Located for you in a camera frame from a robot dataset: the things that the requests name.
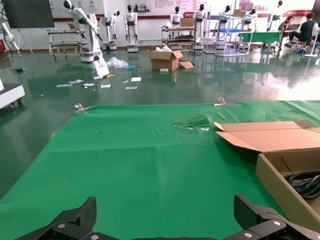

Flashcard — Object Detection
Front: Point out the black power cable bundle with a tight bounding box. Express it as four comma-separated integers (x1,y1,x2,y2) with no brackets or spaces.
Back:
280,156,320,200

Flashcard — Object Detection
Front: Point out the white chair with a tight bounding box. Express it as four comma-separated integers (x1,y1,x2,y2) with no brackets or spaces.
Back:
305,22,320,59

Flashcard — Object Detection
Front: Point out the low metal shelf rack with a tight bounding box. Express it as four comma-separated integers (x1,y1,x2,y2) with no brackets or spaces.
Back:
47,26,88,56

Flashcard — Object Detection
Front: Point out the table with green cloth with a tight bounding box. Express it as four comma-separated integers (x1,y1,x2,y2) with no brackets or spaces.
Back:
236,30,284,50

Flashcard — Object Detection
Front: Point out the clear plastic bag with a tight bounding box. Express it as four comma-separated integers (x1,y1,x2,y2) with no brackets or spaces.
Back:
105,56,130,70

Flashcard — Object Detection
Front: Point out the metal shelf cart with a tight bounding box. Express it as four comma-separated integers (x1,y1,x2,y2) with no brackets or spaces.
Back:
161,24,198,52

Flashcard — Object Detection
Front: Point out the white tube frame rack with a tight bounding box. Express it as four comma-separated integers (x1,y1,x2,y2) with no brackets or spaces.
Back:
203,13,251,58

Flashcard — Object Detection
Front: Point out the large open cardboard carton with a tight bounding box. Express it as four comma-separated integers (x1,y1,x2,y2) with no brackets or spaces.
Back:
149,45,185,72

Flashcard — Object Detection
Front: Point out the seated person brown top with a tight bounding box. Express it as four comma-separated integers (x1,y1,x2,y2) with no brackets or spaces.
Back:
277,15,296,49

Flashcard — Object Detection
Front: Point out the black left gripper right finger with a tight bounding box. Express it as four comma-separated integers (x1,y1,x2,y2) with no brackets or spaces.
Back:
224,194,320,240

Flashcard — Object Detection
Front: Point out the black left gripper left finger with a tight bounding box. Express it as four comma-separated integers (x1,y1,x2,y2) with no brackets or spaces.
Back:
13,196,111,240

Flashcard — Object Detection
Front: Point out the white red leaning board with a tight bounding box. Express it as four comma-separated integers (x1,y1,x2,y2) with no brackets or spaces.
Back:
91,59,111,81

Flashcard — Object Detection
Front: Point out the green table cloth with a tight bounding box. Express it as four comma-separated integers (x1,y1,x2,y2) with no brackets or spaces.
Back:
0,99,320,240

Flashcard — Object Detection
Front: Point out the flat cardboard piece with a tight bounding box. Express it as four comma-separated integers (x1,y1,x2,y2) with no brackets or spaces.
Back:
178,59,195,70

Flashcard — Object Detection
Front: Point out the open brown cardboard box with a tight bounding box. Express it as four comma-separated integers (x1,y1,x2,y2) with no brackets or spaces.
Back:
213,119,320,232

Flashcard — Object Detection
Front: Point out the black display screen on stand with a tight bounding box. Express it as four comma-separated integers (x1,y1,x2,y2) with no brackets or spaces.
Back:
2,0,55,54

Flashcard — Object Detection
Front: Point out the metal table clip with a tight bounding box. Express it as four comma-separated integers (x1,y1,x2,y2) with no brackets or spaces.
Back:
213,96,235,107
73,102,93,114

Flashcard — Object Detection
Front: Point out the white wheeled platform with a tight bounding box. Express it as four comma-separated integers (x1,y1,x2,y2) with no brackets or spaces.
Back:
0,83,26,110

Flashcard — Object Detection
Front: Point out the white humanoid robot on base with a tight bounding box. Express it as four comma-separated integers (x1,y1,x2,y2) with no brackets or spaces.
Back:
62,0,104,63

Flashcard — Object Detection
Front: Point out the seated person black top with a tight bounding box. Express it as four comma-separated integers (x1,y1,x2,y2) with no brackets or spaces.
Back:
289,11,319,49

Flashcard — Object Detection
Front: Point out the white humanoid robot black head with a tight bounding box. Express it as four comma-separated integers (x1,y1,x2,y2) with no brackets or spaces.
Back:
219,4,233,31
266,0,285,32
123,4,140,53
245,8,259,32
169,6,185,27
193,4,207,50
101,9,120,51

